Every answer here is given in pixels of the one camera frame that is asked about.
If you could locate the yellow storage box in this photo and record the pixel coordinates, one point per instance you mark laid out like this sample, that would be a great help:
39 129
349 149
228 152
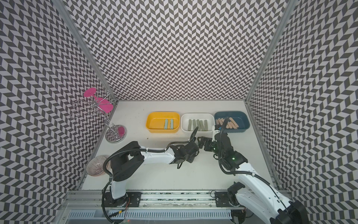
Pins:
156 121

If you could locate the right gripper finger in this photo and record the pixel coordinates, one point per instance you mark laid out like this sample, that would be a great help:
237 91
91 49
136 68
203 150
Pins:
202 145
202 139

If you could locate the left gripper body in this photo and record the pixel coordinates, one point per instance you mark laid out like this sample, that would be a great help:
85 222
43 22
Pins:
190 159

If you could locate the wire rack with pink discs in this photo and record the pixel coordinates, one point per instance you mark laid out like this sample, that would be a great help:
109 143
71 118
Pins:
92 106

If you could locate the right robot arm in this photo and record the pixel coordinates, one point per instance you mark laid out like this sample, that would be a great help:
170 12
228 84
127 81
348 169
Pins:
252 191

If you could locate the dark teal storage box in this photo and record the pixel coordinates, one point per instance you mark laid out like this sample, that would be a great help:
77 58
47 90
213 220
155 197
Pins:
238 121

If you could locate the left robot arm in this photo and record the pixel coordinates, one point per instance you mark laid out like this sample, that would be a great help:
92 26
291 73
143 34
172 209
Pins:
121 165

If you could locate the pink ribbed glass bowl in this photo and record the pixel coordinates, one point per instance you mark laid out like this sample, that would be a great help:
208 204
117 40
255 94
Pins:
95 166

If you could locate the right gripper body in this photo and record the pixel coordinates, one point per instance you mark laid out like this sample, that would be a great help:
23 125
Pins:
219 153

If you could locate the olive knife vertical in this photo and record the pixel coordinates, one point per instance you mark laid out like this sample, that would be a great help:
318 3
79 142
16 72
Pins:
198 124

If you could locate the white storage box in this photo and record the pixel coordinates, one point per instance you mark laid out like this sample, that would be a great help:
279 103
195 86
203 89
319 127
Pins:
201 116

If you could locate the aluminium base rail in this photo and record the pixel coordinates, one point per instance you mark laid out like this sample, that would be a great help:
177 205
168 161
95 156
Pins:
153 199

